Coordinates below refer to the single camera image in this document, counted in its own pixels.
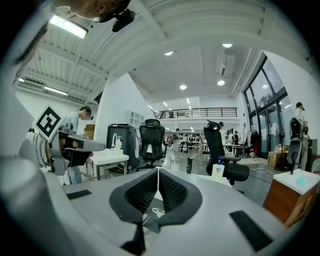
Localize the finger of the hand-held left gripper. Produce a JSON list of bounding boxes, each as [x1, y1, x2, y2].
[[72, 138, 107, 153]]

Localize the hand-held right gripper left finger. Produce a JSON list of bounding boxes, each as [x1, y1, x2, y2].
[[61, 168, 161, 253]]

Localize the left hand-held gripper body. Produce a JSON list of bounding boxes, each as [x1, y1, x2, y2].
[[33, 105, 94, 176]]

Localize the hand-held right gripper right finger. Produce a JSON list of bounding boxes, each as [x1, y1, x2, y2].
[[141, 168, 288, 253]]

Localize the person's left hand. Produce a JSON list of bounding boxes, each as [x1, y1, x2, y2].
[[59, 136, 79, 150]]

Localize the cardboard box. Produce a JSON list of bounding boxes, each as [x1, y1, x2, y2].
[[83, 123, 96, 141], [267, 144, 289, 169]]

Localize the white sink table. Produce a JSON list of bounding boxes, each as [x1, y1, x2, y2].
[[89, 149, 130, 181]]

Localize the clear bottle with pump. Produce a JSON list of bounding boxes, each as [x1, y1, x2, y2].
[[114, 135, 123, 157]]

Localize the white bottle with blue pump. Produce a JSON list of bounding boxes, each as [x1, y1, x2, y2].
[[211, 157, 225, 180]]

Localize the white cabinet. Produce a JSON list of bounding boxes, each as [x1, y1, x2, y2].
[[124, 109, 146, 129]]

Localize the long strip ceiling light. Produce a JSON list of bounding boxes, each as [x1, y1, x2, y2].
[[43, 85, 69, 97]]

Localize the clothes rack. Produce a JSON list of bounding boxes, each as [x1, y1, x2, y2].
[[245, 129, 261, 157]]

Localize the brown wooden cabinet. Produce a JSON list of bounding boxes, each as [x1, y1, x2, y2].
[[262, 178, 319, 229]]

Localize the small white basin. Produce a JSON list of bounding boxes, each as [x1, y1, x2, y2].
[[272, 168, 320, 196]]

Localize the black balcony railing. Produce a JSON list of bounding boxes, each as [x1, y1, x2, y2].
[[153, 107, 238, 120]]

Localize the grey black office chair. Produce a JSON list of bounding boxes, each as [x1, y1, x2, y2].
[[286, 117, 305, 175]]

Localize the black framed glass doors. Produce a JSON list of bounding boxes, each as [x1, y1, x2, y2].
[[243, 56, 295, 159]]

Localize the rectangular ceiling light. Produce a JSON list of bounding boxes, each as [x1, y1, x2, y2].
[[48, 13, 90, 40]]

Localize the white air conditioner unit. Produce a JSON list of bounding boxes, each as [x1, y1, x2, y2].
[[215, 53, 237, 77]]

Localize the person's head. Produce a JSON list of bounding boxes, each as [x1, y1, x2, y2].
[[54, 0, 133, 24]]

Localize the black head camera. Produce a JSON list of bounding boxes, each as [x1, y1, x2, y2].
[[111, 8, 137, 33]]

